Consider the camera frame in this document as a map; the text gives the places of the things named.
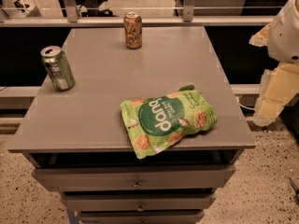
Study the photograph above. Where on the top grey drawer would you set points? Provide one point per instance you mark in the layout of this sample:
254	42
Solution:
134	178

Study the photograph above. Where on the grey drawer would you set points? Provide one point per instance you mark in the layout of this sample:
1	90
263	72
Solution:
138	202
134	178
146	217

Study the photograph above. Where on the middle grey drawer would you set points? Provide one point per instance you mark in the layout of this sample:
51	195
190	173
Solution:
138	202

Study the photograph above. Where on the bottom grey drawer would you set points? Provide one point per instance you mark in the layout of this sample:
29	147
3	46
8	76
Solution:
146	217

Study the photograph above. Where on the green rice chip bag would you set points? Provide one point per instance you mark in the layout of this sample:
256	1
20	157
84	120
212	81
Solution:
156	124

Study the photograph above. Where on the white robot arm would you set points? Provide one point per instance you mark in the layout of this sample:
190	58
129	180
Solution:
278	87

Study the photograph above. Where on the green soda can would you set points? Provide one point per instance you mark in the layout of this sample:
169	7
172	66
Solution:
58	68

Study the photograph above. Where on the gold soda can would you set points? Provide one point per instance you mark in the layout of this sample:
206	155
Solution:
132	23

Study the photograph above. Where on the glass railing with metal posts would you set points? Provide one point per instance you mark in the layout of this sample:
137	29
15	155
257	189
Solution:
66	13

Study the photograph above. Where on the grey drawer cabinet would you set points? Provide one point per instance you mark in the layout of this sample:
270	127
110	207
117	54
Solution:
83	128

